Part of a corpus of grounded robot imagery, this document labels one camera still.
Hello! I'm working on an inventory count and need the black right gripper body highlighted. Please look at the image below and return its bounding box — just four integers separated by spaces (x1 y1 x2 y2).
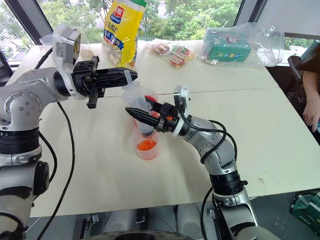
156 101 180 134

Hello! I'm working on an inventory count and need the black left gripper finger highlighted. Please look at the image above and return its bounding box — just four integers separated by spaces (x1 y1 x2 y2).
96 66 139 81
96 76 138 89

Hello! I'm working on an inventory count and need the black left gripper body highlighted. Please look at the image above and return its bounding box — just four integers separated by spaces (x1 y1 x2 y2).
71 55 106 110

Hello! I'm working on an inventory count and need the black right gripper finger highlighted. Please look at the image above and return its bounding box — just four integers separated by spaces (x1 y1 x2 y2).
144 96 164 118
124 106 162 131

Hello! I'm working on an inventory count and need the clear plastic measuring cup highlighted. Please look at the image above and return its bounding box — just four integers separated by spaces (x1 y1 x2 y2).
121 69 157 137

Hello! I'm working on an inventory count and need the bystander bare hand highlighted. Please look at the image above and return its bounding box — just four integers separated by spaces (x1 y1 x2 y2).
302 99 320 134

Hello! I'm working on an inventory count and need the small clear grain bag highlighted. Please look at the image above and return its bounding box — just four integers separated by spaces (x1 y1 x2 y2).
80 48 94 60

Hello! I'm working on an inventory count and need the yellow snack bag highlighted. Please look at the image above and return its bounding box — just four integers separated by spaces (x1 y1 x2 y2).
101 0 148 70

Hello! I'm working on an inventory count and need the clear bag of red packets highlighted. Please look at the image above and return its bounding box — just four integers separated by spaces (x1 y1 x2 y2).
143 41 199 70

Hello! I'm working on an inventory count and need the green box in plastic bag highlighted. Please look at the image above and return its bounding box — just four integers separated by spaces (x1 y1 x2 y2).
199 21 286 68

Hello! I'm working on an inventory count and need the dark chair back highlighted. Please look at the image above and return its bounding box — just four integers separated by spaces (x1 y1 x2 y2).
286 54 305 82

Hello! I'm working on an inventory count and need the green cardboard box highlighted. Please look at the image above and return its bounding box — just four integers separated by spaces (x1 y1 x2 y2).
289 190 320 235

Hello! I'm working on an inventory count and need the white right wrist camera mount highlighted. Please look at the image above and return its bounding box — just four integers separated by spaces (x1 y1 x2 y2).
171 84 193 138

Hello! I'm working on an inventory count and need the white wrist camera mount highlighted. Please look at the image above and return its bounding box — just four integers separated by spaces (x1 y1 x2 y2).
171 84 193 138
51 24 86 101

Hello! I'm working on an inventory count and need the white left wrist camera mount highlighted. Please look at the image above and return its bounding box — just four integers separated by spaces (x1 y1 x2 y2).
51 24 86 101

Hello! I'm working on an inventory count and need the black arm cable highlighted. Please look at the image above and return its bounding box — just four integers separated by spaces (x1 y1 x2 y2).
199 186 216 240
34 46 76 240
181 112 238 164

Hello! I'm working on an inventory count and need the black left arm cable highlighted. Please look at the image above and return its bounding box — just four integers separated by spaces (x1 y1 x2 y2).
34 46 76 240

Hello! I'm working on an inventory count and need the dark window frame beam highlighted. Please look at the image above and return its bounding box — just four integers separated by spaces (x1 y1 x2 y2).
4 0 54 46
232 0 266 28

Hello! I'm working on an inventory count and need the black lower right arm cable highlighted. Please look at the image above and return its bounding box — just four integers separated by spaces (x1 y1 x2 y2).
199 186 216 240

